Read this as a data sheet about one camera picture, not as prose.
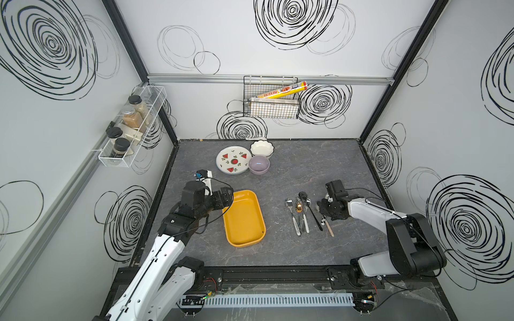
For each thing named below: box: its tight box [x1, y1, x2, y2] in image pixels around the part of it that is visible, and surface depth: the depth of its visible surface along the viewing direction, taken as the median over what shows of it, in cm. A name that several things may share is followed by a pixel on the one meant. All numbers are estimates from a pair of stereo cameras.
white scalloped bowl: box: [250, 139, 275, 158], surface depth 117 cm
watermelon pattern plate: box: [215, 145, 252, 176], surface depth 113 cm
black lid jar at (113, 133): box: [106, 127, 124, 144], surface depth 64 cm
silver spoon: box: [285, 197, 301, 237], surface depth 93 cm
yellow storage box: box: [222, 189, 267, 249], surface depth 89 cm
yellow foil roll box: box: [255, 81, 308, 99], surface depth 91 cm
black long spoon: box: [298, 191, 324, 232], surface depth 96 cm
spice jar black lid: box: [128, 94, 143, 105], surface depth 75 cm
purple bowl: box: [248, 155, 271, 176], surface depth 107 cm
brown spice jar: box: [121, 104, 144, 129], surface depth 72 cm
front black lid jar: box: [111, 137, 131, 158], surface depth 64 cm
